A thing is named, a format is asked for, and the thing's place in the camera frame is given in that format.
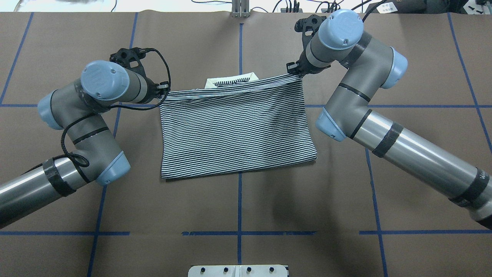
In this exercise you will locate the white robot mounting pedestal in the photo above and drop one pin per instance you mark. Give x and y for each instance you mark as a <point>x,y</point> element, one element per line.
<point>266,270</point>

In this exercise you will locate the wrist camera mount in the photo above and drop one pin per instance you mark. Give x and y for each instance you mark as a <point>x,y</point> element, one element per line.
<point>130,58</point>
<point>309,27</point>

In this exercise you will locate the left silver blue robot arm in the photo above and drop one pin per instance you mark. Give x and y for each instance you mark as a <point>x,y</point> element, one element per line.
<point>90,151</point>

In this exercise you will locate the black box with label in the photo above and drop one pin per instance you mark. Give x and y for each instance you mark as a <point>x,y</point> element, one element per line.
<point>398,6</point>

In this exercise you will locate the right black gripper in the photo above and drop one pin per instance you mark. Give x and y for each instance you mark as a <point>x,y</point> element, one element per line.
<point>307,68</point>

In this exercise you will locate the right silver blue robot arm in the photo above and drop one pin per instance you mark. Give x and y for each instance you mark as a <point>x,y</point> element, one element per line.
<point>372,65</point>

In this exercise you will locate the aluminium frame post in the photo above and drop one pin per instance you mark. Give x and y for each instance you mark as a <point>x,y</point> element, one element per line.
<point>240,9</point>

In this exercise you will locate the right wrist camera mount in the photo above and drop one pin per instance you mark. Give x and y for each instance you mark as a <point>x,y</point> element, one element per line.
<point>309,27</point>

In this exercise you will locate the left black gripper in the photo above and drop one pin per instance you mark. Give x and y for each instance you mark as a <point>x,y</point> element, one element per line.
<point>153,91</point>

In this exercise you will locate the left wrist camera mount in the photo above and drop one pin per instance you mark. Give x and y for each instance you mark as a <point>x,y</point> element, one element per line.
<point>130,58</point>

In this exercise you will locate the striped polo shirt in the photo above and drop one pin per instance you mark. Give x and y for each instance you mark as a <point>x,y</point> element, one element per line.
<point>246,126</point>

